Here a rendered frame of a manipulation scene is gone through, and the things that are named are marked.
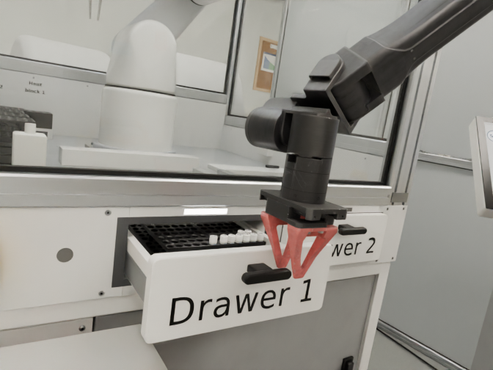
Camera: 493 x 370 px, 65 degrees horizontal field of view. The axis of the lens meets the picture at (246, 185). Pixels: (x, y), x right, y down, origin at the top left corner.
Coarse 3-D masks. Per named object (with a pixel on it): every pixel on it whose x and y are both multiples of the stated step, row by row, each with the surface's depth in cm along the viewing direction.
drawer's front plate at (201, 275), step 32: (160, 256) 46; (192, 256) 48; (224, 256) 50; (256, 256) 53; (320, 256) 59; (160, 288) 46; (192, 288) 49; (224, 288) 51; (256, 288) 54; (320, 288) 61; (160, 320) 47; (192, 320) 50; (224, 320) 52; (256, 320) 56
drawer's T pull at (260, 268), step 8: (248, 264) 52; (256, 264) 52; (264, 264) 53; (248, 272) 49; (256, 272) 49; (264, 272) 50; (272, 272) 50; (280, 272) 51; (288, 272) 52; (248, 280) 48; (256, 280) 49; (264, 280) 50; (272, 280) 50
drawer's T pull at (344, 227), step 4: (344, 224) 82; (340, 228) 78; (344, 228) 78; (348, 228) 78; (352, 228) 79; (356, 228) 79; (360, 228) 80; (364, 228) 80; (340, 232) 77; (344, 232) 77; (348, 232) 78; (352, 232) 78; (356, 232) 79; (360, 232) 80; (364, 232) 80
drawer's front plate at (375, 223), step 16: (336, 224) 81; (352, 224) 83; (368, 224) 86; (384, 224) 89; (304, 240) 77; (336, 240) 82; (352, 240) 85; (368, 240) 88; (336, 256) 83; (352, 256) 86; (368, 256) 89
